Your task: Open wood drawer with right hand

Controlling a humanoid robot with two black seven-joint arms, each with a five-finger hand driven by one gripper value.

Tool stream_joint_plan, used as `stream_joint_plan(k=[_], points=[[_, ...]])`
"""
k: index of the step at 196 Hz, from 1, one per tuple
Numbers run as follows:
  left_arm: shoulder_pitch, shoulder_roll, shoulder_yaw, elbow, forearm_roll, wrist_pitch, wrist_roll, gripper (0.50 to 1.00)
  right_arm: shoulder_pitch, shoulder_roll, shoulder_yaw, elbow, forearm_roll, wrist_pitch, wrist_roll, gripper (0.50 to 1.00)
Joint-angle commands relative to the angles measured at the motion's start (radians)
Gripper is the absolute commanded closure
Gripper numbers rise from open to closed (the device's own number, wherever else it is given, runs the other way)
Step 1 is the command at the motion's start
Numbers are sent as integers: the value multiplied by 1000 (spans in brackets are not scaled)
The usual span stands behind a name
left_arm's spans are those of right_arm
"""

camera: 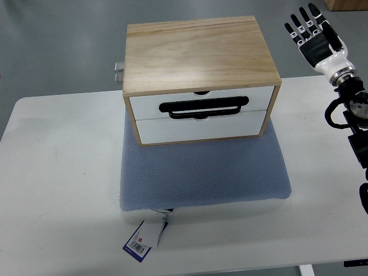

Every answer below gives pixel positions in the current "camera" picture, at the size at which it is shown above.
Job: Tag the white table leg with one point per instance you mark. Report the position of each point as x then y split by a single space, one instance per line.
306 270

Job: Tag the light wood drawer cabinet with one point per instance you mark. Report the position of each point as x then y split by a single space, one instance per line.
197 56

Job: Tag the white drawer black handle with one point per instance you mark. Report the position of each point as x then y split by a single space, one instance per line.
147 107

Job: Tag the blue mesh cushion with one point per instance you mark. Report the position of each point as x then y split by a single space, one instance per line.
201 173

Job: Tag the white lower drawer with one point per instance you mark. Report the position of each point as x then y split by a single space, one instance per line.
168 130

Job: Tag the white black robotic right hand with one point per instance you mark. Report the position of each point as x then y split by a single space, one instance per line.
320 45

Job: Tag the grey metal table clamp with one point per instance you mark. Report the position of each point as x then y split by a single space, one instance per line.
119 72

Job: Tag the cardboard box corner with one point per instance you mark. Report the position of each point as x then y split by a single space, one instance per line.
346 5

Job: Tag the white blue product tag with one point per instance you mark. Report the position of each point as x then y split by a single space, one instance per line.
147 234

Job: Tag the black table edge bracket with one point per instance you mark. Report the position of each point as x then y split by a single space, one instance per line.
355 263

